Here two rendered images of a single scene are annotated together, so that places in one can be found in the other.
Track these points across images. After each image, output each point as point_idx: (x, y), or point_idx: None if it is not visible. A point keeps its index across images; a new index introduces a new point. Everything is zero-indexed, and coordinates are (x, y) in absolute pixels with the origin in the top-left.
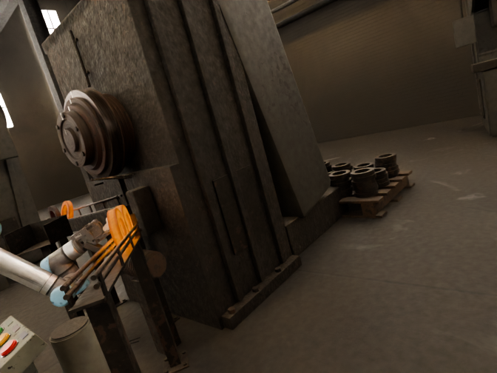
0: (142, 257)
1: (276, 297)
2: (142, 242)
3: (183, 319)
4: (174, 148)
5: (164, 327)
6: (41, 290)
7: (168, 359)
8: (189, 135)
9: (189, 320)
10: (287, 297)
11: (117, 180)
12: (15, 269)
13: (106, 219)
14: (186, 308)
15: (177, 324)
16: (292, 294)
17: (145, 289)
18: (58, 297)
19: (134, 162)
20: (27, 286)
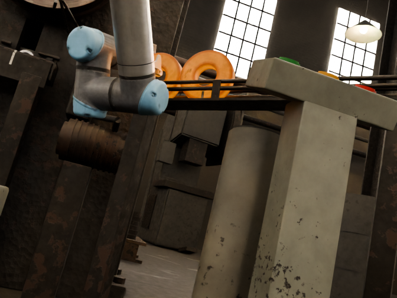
0: (151, 133)
1: (127, 292)
2: (28, 126)
3: (2, 288)
4: (169, 52)
5: (118, 250)
6: (146, 65)
7: None
8: (175, 54)
9: (19, 291)
10: (140, 293)
11: (20, 20)
12: (149, 4)
13: (159, 56)
14: (25, 267)
15: (0, 291)
16: (143, 292)
17: (134, 176)
18: (162, 94)
19: (70, 23)
20: (138, 42)
